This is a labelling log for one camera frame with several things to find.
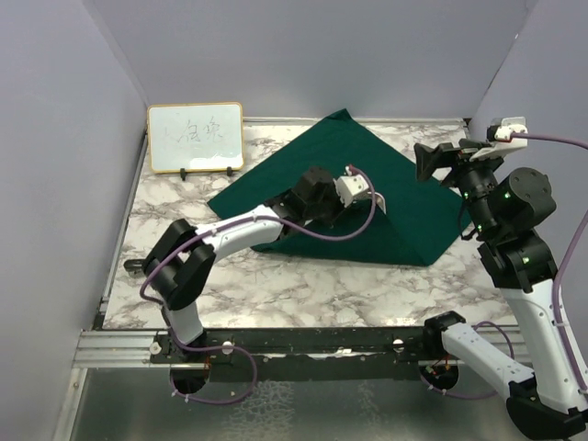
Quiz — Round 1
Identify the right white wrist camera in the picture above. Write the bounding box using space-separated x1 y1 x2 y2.
469 117 528 162

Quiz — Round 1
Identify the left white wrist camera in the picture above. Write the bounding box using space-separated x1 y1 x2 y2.
334 165 371 207

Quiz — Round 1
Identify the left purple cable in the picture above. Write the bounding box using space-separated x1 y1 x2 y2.
140 164 376 405

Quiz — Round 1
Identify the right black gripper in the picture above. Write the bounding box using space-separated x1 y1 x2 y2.
416 137 509 237

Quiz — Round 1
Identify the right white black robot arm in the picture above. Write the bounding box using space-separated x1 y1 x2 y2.
413 140 587 440

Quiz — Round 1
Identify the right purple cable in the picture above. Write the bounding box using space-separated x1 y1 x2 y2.
420 130 588 400

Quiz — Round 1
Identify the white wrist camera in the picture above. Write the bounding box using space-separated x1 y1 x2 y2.
334 165 371 207
469 117 528 162

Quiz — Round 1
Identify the black whiteboard stand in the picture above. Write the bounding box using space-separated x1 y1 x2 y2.
179 166 236 182

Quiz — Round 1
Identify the green surgical drape cloth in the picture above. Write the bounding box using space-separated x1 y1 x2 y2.
207 108 474 267

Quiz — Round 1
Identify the small framed whiteboard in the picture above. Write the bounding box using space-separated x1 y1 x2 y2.
147 102 244 174

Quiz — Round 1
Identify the purple cable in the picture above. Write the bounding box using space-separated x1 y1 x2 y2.
420 130 588 400
140 164 376 405

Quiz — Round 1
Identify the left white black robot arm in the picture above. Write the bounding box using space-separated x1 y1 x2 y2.
141 167 369 363

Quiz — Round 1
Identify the stainless steel instrument tray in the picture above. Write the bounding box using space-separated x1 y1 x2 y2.
376 193 387 214

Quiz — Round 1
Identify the black mounting base rail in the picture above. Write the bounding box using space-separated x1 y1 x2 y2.
149 326 447 364

